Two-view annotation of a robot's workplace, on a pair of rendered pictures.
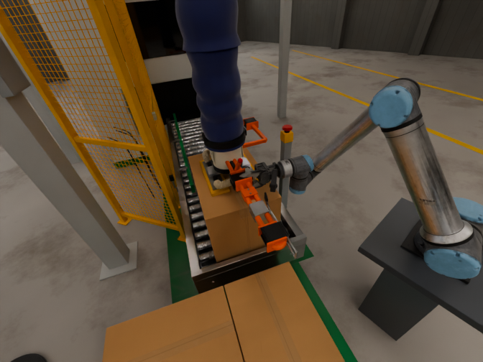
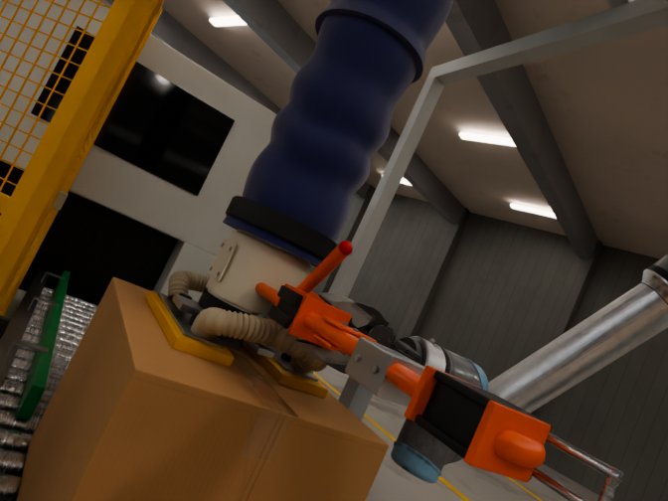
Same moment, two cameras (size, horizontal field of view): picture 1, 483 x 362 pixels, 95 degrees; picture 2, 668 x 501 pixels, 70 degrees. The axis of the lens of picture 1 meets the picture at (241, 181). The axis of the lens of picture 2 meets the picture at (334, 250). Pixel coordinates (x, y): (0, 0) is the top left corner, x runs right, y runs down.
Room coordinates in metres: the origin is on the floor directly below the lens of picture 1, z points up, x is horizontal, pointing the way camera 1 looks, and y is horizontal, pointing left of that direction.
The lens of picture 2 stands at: (0.12, 0.17, 1.12)
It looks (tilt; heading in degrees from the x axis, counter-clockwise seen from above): 5 degrees up; 348
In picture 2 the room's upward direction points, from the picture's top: 25 degrees clockwise
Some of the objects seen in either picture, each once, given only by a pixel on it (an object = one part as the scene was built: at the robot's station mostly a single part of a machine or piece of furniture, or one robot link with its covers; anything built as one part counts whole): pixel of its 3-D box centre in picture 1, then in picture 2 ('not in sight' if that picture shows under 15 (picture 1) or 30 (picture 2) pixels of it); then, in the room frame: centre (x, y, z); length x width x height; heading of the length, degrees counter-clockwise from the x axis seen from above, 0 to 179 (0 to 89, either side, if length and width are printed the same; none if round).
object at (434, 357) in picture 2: (283, 168); (417, 362); (0.88, -0.21, 1.08); 0.09 x 0.05 x 0.10; 15
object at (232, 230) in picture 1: (231, 198); (178, 443); (1.04, 0.07, 0.75); 0.60 x 0.40 x 0.40; 15
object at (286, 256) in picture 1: (252, 266); not in sight; (0.71, -0.02, 0.47); 0.70 x 0.03 x 0.15; 105
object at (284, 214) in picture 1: (241, 155); not in sight; (1.93, -0.03, 0.50); 2.31 x 0.05 x 0.19; 15
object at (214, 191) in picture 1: (213, 172); (187, 315); (1.04, 0.16, 0.97); 0.34 x 0.10 x 0.05; 16
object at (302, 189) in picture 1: (299, 181); (426, 439); (0.91, -0.31, 0.96); 0.12 x 0.09 x 0.12; 136
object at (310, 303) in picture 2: (241, 179); (309, 316); (0.82, 0.00, 1.08); 0.10 x 0.08 x 0.06; 106
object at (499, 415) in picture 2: (272, 235); (474, 420); (0.48, -0.09, 1.08); 0.08 x 0.07 x 0.05; 16
